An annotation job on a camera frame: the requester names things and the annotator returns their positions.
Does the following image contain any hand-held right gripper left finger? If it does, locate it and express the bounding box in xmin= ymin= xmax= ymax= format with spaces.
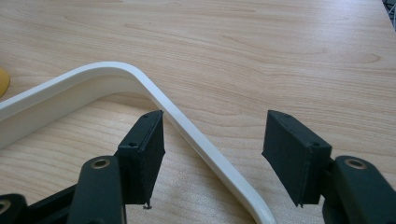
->
xmin=117 ymin=109 xmax=166 ymax=209

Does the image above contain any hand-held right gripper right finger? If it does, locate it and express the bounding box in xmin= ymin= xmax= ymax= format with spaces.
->
xmin=262 ymin=109 xmax=332 ymax=207

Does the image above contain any white trash can rim ring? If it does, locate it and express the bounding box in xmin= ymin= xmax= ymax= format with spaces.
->
xmin=0 ymin=61 xmax=278 ymax=224

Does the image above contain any cream cartoon trash can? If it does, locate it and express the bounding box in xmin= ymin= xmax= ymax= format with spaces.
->
xmin=0 ymin=66 xmax=11 ymax=99

